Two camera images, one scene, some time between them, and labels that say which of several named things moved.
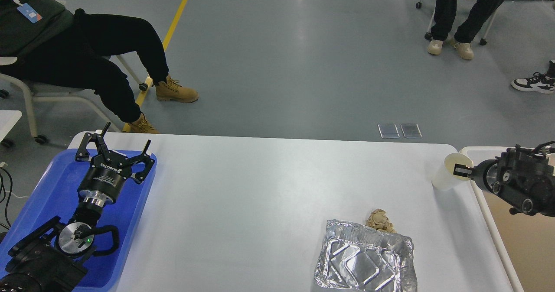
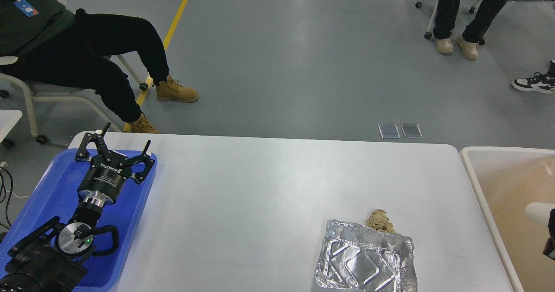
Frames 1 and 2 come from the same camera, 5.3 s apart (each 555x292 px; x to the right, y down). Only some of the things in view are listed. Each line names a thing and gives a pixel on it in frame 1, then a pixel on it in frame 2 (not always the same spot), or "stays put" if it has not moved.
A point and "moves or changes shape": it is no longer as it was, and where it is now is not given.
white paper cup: (445, 180) moves or changes shape
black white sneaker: (543, 83) stays put
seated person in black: (51, 43) stays put
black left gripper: (105, 177) stays put
